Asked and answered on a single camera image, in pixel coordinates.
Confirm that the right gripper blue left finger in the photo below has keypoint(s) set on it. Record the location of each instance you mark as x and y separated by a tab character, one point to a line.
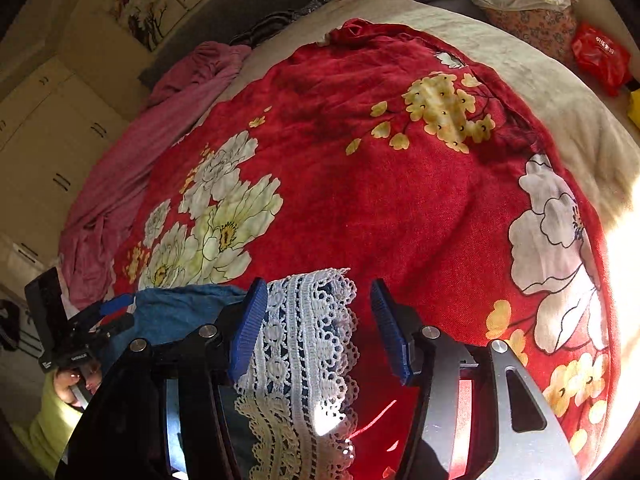
253	309

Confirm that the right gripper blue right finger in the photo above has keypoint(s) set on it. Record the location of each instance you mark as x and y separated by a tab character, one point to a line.
396	327

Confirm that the blue denim pants lace trim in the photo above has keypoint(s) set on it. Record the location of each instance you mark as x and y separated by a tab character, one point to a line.
290	415

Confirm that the left hand painted nails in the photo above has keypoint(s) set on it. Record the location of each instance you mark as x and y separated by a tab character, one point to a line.
65	381

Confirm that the lime green left sleeve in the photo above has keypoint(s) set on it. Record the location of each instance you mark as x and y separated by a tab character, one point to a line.
51	429

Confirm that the red floral blanket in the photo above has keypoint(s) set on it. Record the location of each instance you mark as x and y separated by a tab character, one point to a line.
389	153

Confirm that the pink bed sheet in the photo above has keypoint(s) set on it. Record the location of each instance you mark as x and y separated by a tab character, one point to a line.
101	217

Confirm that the beige mattress cover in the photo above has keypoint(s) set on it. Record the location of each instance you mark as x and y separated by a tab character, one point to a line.
593	144

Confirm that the dark grey headboard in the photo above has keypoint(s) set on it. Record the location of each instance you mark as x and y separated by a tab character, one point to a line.
210	20

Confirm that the red plastic bag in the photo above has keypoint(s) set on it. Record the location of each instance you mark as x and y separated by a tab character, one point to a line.
602	58

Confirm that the cream wardrobe with handles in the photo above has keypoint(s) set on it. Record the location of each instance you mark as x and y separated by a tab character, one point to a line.
54	128

